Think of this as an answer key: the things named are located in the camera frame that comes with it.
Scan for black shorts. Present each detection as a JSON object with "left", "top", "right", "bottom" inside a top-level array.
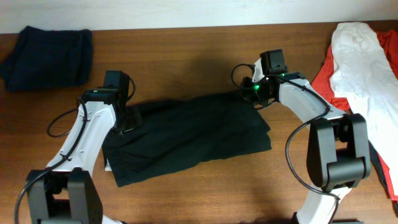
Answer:
[{"left": 102, "top": 91, "right": 271, "bottom": 187}]

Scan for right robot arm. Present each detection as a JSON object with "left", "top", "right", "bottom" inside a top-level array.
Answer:
[{"left": 240, "top": 49, "right": 371, "bottom": 224}]

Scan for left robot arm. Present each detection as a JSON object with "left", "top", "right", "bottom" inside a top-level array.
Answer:
[{"left": 21, "top": 70, "right": 141, "bottom": 224}]

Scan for folded navy blue garment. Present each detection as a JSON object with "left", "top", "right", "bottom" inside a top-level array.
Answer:
[{"left": 1, "top": 26, "right": 93, "bottom": 92}]

